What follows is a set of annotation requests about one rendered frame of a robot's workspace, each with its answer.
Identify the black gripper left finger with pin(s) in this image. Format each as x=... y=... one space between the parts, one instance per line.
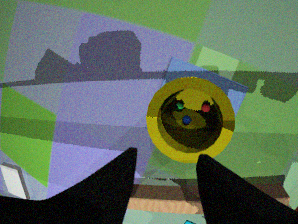
x=100 y=198

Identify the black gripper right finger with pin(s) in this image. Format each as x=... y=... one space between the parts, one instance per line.
x=229 y=199

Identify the tan and brown striped flat bar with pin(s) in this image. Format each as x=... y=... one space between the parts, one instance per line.
x=185 y=199

